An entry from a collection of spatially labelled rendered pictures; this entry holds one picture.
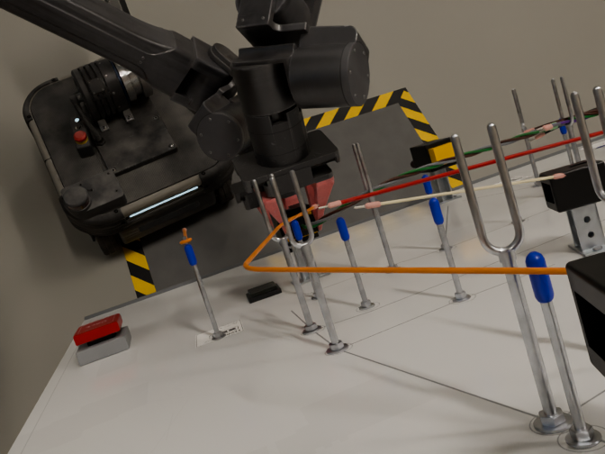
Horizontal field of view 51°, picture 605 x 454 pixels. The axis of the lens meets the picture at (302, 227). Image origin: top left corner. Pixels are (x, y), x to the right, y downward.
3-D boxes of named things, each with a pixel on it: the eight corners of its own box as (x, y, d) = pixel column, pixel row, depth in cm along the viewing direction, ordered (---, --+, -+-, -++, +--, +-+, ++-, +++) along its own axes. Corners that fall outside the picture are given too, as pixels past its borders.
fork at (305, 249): (329, 357, 48) (270, 177, 46) (322, 351, 49) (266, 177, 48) (352, 348, 48) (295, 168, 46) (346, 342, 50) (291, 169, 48)
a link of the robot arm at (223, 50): (220, 40, 80) (185, 92, 84) (178, 52, 70) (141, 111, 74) (292, 102, 81) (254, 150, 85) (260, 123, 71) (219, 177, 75)
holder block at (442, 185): (435, 195, 112) (419, 142, 111) (467, 196, 100) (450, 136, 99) (411, 204, 111) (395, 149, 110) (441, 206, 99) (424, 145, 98)
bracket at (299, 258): (326, 271, 78) (314, 232, 78) (330, 274, 76) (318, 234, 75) (292, 283, 78) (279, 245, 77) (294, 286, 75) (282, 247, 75)
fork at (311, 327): (303, 337, 55) (252, 179, 53) (299, 332, 56) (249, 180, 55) (325, 329, 55) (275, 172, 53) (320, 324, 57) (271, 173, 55)
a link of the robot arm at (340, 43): (284, 23, 68) (244, -25, 61) (387, 13, 63) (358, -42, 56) (266, 127, 66) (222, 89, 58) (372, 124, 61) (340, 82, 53)
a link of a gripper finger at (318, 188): (347, 235, 69) (330, 158, 64) (285, 258, 68) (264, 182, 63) (327, 208, 74) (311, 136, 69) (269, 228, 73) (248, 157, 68)
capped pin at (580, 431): (586, 426, 28) (537, 244, 27) (609, 440, 27) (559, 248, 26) (558, 440, 28) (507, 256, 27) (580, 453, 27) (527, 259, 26)
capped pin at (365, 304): (358, 312, 57) (329, 221, 56) (360, 306, 58) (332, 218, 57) (374, 307, 57) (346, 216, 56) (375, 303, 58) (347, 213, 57)
